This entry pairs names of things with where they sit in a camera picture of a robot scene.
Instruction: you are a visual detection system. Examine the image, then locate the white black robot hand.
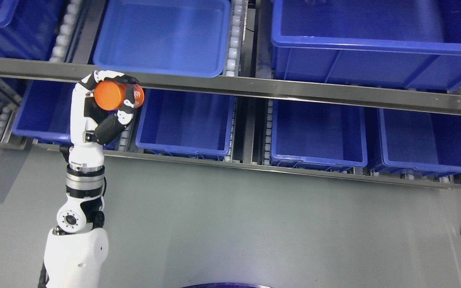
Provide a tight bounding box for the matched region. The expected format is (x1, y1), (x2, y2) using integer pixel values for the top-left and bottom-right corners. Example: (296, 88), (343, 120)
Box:
(68, 70), (139, 172)

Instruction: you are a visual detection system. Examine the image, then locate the orange cylindrical capacitor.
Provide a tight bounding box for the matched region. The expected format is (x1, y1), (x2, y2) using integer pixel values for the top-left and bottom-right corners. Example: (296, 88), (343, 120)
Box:
(94, 80), (146, 111)

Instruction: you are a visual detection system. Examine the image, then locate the blue bin lower far left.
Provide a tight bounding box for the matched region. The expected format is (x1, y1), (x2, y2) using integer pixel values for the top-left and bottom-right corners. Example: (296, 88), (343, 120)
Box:
(12, 80), (75, 149)

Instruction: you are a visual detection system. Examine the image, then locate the white roller track left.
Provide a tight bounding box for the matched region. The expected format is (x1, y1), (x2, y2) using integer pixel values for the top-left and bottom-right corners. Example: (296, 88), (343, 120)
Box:
(49, 0), (83, 63)

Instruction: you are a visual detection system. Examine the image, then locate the white roller track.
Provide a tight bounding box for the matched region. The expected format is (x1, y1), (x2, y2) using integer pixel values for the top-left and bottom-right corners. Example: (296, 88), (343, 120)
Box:
(49, 0), (83, 63)
(222, 0), (249, 77)

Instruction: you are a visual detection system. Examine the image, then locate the blue bin upper left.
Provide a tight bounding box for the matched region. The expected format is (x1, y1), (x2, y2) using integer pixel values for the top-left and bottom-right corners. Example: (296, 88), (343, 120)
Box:
(0, 0), (65, 60)

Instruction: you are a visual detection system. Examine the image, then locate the shallow blue tray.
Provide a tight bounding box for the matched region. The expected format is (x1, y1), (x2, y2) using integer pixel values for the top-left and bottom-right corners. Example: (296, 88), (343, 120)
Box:
(92, 0), (232, 78)

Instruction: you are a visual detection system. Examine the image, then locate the white roller track centre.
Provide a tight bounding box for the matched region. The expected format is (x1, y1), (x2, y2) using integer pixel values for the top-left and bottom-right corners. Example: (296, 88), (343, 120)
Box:
(222, 0), (249, 77)

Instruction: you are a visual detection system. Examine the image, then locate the blue bin lower right centre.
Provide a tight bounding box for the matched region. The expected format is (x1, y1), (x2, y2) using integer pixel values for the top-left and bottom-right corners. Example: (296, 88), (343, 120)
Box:
(270, 100), (368, 172)

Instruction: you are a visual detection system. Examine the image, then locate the blue bin lower far right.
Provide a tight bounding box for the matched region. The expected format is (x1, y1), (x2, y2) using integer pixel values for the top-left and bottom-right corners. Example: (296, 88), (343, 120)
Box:
(365, 108), (461, 178)

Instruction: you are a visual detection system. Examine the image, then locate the large blue bin upper right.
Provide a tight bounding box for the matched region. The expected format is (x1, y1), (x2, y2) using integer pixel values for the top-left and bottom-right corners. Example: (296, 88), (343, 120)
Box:
(271, 0), (461, 90)

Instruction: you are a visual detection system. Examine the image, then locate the lower metal shelf rail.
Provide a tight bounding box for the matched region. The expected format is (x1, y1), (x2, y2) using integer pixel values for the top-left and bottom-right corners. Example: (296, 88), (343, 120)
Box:
(0, 138), (461, 189)

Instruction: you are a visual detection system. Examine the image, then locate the metal shelf rail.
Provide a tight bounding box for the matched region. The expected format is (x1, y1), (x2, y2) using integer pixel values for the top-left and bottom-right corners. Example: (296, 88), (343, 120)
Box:
(0, 138), (461, 189)
(0, 57), (461, 115)

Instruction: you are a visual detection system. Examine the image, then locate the metal shelf front rail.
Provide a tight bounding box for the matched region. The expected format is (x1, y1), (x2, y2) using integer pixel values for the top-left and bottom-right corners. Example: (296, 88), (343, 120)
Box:
(0, 57), (461, 115)

